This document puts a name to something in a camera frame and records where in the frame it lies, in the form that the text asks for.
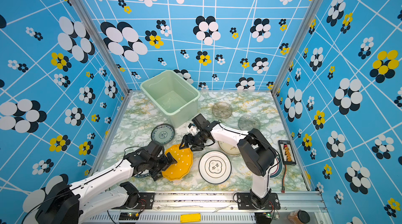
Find white plate black emblem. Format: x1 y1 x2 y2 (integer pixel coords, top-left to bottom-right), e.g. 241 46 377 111
198 151 232 185

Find light green plastic bin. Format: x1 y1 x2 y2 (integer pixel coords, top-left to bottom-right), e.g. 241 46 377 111
140 70 201 128

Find yellow tag on rail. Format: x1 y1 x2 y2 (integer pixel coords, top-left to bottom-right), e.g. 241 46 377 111
180 213 201 224

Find clear glass plate right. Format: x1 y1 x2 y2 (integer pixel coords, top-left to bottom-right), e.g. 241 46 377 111
238 115 261 131

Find clear glass plate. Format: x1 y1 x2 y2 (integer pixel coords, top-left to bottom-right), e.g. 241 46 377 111
211 102 233 118
238 115 261 131

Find black battery charger box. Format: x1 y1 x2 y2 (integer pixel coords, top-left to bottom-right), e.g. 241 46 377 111
278 140 297 165

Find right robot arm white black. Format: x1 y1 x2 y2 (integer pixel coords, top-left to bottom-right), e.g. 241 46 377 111
179 114 278 209

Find brown jar black lid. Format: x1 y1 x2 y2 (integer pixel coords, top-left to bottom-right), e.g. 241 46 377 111
287 209 311 224

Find white plate striped green rim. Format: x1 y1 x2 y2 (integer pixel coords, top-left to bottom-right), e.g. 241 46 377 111
270 157 283 178

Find white plate green lettered rim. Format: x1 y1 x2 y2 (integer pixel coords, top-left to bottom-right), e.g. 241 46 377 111
134 172 151 179

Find yellow dotted plate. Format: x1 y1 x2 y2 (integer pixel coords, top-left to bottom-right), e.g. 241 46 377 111
162 145 193 181

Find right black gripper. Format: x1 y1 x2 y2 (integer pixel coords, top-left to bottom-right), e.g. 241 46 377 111
178 131 206 150

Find small teal patterned plate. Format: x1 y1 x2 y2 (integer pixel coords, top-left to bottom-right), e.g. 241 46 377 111
151 124 175 145

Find clear glass plate far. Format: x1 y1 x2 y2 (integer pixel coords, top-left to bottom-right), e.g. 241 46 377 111
211 102 233 118

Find aluminium front rail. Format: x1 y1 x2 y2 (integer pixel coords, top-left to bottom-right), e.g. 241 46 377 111
83 191 332 224

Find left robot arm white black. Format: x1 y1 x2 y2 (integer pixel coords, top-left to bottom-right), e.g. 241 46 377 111
35 141 177 224

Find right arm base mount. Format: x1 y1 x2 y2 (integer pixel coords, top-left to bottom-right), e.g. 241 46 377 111
233 192 281 211

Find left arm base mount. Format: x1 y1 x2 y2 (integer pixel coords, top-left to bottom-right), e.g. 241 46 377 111
113 192 155 210

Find beige bowl plate with leaves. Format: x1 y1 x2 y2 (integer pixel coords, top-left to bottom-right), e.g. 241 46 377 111
218 141 240 156

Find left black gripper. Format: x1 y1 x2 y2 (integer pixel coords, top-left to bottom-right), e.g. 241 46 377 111
150 151 181 180

